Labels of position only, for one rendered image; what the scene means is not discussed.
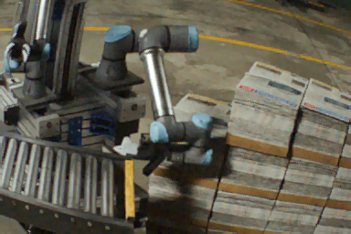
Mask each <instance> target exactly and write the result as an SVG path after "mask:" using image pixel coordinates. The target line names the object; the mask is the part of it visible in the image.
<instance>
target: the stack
mask: <svg viewBox="0 0 351 234"><path fill-rule="evenodd" d="M231 107H232V104H230V103H227V102H224V101H218V100H215V99H211V98H208V97H205V96H198V95H194V94H189V93H188V94H187V95H186V96H185V97H184V98H183V100H181V101H180V102H179V103H178V104H177V105H176V106H175V107H173V108H174V112H175V119H176V121H177V122H192V119H193V116H194V115H195V114H197V113H204V114H207V115H208V116H210V117H211V118H212V120H213V125H212V131H211V135H210V140H209V146H212V147H213V158H212V162H211V163H210V164H209V165H191V164H184V163H171V161H170V162H166V158H165V160H164V161H163V162H162V163H161V164H160V165H159V166H160V167H163V168H165V169H169V170H172V171H175V172H180V173H184V174H187V175H190V176H191V175H192V176H197V177H203V178H206V179H211V180H214V181H218V180H219V179H220V178H221V177H222V179H221V181H220V182H225V183H231V184H233V185H235V184H236V185H241V186H247V187H249V186H250V187H255V188H259V189H263V190H265V189H266V190H270V191H274V192H275V191H277V192H278V193H279V190H280V188H281V186H282V183H283V181H284V180H285V181H284V183H283V186H282V190H281V193H283V194H284V193H285V194H289V195H290V194H292V195H297V196H303V197H315V198H320V199H327V200H333V201H340V202H346V203H347V202H348V203H351V168H345V167H341V166H339V162H340V159H341V156H342V152H343V149H342V152H341V156H340V157H339V159H338V162H337V165H330V164H326V163H323V162H322V163H320V162H317V161H314V160H310V159H306V158H304V159H303V158H302V157H301V158H300V157H298V156H297V157H296V156H292V155H289V152H290V151H289V152H288V155H287V156H286V157H285V156H284V157H282V156H278V155H276V154H267V153H265V152H264V153H263V152H261V151H255V150H252V149H248V148H245V147H239V146H236V145H231V144H226V143H225V140H226V135H227V131H228V127H229V116H230V112H231V109H232V108H231ZM149 187H150V189H149V193H150V194H149V196H148V198H149V199H148V202H147V203H148V207H151V208H154V209H159V210H163V211H164V212H170V213H173V214H177V215H181V216H187V217H189V218H198V219H203V220H207V221H209V222H212V223H214V222H215V223H219V224H224V225H231V226H235V227H242V228H248V229H259V230H267V231H272V232H273V231H275V232H276V231H277V232H282V233H291V234H351V210H346V209H339V208H330V207H325V205H326V203H327V200H326V203H325V205H324V206H315V205H308V204H307V205H306V204H301V203H295V202H294V203H293V202H288V201H286V202H285V201H280V200H277V199H278V197H276V199H270V198H267V197H265V198H264V197H256V196H255V197H254V196H249V195H244V194H239V193H238V194H237V193H234V192H233V193H232V192H227V191H224V190H222V191H221V190H218V188H217V189H213V188H208V187H204V186H198V185H192V184H189V183H184V182H180V181H178V180H175V179H170V178H166V177H164V176H160V175H154V174H151V175H150V184H149ZM279 194H280V193H279ZM279 194H278V196H279ZM211 217H212V219H210V218H211ZM145 222H146V224H145V225H146V226H145V230H146V232H145V233H146V234H239V233H236V232H235V233H234V232H229V231H228V232H227V231H222V230H218V229H207V227H205V228H204V227H199V226H197V225H195V226H194V225H192V224H187V223H182V222H180V221H174V220H172V219H167V218H160V217H158V216H155V215H150V214H147V221H145ZM268 223H269V224H268ZM267 225H268V226H267ZM266 227H267V228H266Z"/></svg>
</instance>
